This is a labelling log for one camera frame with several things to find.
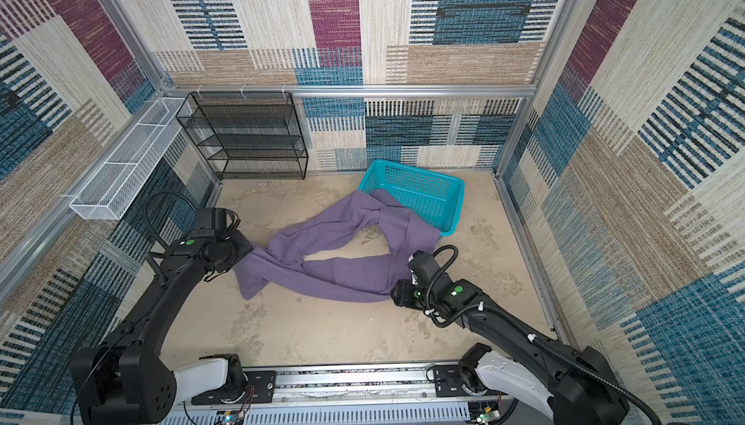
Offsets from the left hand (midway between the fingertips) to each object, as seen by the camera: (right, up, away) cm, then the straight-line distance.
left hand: (245, 242), depth 83 cm
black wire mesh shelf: (-11, +36, +27) cm, 47 cm away
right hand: (+44, -15, -3) cm, 46 cm away
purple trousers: (+9, -6, +5) cm, 12 cm away
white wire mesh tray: (-27, +15, -12) cm, 33 cm away
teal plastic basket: (+60, +13, +28) cm, 67 cm away
